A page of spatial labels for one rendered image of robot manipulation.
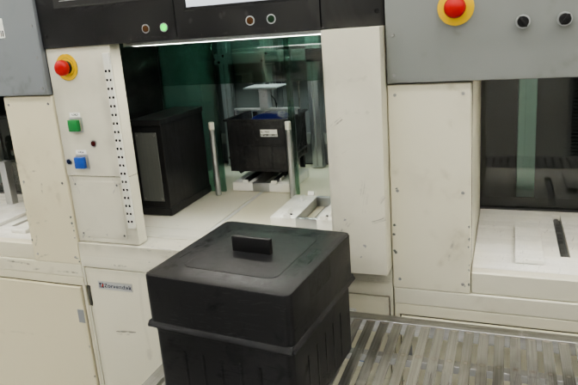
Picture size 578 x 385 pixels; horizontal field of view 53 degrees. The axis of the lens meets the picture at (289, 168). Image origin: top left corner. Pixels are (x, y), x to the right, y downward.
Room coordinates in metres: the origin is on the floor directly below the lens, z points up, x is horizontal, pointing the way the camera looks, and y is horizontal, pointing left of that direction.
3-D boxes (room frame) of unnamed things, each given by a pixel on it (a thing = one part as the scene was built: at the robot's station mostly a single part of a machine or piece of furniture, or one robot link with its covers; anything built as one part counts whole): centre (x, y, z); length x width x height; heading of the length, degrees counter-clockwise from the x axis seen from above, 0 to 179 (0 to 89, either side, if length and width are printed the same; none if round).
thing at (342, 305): (1.00, 0.08, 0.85); 0.28 x 0.28 x 0.17; 63
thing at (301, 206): (1.57, -0.07, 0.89); 0.22 x 0.21 x 0.04; 159
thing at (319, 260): (1.00, 0.08, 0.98); 0.29 x 0.29 x 0.13; 63
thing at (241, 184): (1.97, 0.06, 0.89); 0.22 x 0.21 x 0.04; 159
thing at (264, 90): (1.97, 0.06, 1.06); 0.24 x 0.20 x 0.32; 69
